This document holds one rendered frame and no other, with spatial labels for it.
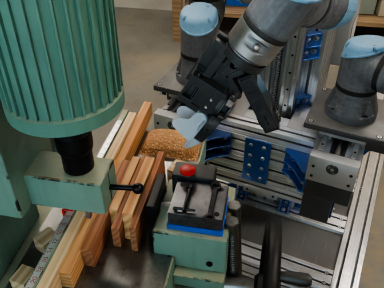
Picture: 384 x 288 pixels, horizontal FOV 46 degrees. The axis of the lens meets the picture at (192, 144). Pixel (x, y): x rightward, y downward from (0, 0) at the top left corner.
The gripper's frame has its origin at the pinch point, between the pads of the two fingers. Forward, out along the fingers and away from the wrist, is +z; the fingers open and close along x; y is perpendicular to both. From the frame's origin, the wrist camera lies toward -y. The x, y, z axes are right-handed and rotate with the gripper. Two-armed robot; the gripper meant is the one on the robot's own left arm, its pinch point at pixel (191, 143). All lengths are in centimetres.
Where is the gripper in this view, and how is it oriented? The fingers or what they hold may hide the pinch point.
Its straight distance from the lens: 79.3
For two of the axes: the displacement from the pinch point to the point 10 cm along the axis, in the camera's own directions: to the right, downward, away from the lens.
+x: -2.0, 5.9, -7.8
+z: -5.0, 6.3, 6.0
